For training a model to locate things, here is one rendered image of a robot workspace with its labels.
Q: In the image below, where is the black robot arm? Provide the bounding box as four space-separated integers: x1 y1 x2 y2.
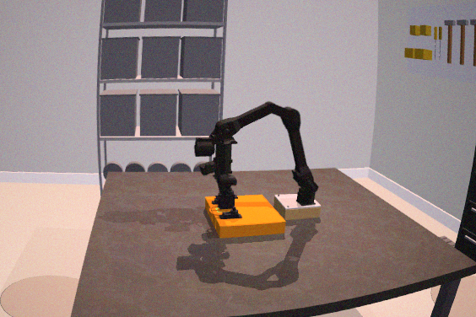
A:
194 101 318 206

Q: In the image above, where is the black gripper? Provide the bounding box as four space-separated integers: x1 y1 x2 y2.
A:
213 156 237 198

